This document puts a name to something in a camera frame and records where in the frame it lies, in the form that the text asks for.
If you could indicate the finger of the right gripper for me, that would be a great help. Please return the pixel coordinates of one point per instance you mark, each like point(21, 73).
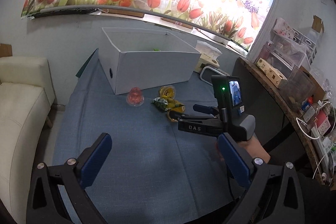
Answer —
point(197, 117)
point(206, 109)

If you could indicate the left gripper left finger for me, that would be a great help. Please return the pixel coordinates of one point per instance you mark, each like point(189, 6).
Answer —
point(45, 203)

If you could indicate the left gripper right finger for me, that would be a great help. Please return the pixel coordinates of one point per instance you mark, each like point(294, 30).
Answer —
point(272, 193)

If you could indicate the yellow jelly cup front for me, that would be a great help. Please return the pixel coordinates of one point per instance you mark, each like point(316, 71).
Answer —
point(175, 116)

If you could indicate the yellow jelly cup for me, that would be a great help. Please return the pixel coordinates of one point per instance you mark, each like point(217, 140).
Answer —
point(175, 116)
point(167, 92)

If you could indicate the yellow green snack pouch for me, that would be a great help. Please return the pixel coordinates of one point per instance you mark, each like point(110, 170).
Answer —
point(167, 104)

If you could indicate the yellow jelly cup back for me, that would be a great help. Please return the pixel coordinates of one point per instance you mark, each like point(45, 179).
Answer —
point(167, 92)

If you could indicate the red jelly cup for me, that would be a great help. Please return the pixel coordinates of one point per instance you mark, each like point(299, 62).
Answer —
point(135, 97)

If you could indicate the person right hand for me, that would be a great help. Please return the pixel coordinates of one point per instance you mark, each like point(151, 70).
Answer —
point(255, 149)

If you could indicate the dark wooden side shelf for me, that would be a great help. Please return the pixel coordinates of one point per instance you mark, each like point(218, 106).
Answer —
point(276, 126)

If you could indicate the grey rimmed black speaker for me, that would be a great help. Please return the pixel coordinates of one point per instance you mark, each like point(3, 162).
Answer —
point(208, 72)

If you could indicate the tissue pack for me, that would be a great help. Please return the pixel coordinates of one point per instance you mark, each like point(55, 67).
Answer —
point(209, 56)

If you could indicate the cream patterned small box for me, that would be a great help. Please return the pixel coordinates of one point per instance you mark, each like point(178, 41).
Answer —
point(273, 74)

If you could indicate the blue tablecloth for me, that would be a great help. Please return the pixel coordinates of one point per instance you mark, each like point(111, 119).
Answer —
point(154, 172)

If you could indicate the grey cardboard box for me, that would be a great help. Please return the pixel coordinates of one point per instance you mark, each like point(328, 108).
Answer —
point(140, 58)

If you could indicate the clear plastic drawer organizer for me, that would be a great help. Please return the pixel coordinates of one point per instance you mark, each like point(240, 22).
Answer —
point(288, 49)

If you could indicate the cream leather sofa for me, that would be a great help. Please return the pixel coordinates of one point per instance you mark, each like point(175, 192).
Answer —
point(26, 98)

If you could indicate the brown cardboard piece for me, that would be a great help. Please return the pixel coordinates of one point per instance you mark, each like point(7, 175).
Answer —
point(5, 50)

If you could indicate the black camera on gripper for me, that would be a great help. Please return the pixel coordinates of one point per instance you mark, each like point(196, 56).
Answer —
point(227, 91)

